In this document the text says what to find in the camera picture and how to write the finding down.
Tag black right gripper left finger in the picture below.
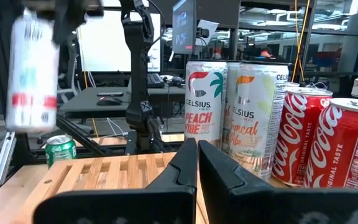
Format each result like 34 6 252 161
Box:
32 138 198 224

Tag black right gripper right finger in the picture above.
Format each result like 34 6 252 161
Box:
198 139 358 224

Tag Celsius Peach Vibe can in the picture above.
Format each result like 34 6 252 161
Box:
184 60 229 149
5 8 59 134

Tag green Sprite can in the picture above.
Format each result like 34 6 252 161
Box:
44 134 78 169

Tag Celsius Tropical Vibe can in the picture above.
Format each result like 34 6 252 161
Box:
221 61 241 153
228 62 290 183

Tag wooden slatted shelf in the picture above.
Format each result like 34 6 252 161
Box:
20 151 291 224

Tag white board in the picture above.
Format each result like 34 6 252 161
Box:
78 12 162 73

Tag dark grey desk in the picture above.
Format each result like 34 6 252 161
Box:
57 85 188 119

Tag black phone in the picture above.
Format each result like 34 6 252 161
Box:
96 91 124 97

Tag black computer mouse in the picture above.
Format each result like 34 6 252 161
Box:
96 96 123 106

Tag black keyboard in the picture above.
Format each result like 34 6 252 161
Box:
147 73 167 89

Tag desk computer monitor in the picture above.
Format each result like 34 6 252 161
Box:
172 0 198 56

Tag silver aluminium bar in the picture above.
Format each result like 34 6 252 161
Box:
0 132 17 190

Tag black webcam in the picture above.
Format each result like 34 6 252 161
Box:
196 27 210 39

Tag white paper note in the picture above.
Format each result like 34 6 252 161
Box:
196 19 220 47

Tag person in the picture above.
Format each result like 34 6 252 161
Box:
259 46 275 58

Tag black framed glass partition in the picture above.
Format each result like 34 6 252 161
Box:
163 0 358 94

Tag black aluminium rig frame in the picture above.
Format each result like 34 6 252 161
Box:
0 0 130 206

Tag white wires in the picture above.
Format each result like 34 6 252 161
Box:
303 81 326 91

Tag yellow cable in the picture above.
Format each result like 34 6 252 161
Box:
290 0 311 85

